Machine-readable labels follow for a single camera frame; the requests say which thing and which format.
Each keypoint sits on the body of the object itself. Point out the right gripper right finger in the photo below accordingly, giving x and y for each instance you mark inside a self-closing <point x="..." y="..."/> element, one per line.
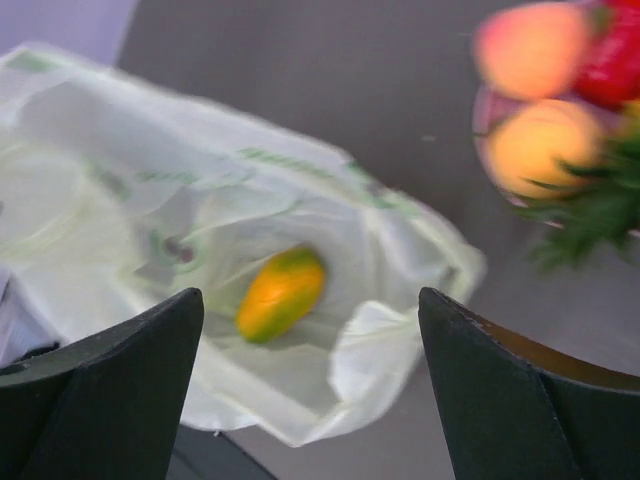
<point x="512" y="408"/>

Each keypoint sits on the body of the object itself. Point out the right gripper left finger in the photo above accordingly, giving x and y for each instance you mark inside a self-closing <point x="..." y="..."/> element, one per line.
<point x="107" y="406"/>

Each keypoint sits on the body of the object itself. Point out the pale green plastic bag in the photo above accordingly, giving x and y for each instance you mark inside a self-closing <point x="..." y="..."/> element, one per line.
<point x="117" y="194"/>

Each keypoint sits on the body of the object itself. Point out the orange green mango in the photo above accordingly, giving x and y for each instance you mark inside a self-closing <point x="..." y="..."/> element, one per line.
<point x="285" y="290"/>

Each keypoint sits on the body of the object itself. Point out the toy pineapple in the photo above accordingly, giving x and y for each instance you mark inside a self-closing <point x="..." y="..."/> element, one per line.
<point x="605" y="210"/>

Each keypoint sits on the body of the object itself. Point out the yellow orange fruit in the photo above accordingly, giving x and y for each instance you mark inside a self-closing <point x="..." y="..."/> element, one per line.
<point x="529" y="151"/>

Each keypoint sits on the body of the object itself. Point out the red bell pepper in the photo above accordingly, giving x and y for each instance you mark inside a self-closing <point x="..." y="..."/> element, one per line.
<point x="609" y="75"/>

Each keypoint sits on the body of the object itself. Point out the pink plate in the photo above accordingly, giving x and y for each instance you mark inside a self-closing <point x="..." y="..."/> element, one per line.
<point x="490" y="108"/>

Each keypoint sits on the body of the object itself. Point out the pink peach fruit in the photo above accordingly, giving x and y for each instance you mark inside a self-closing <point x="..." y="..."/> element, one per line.
<point x="532" y="51"/>

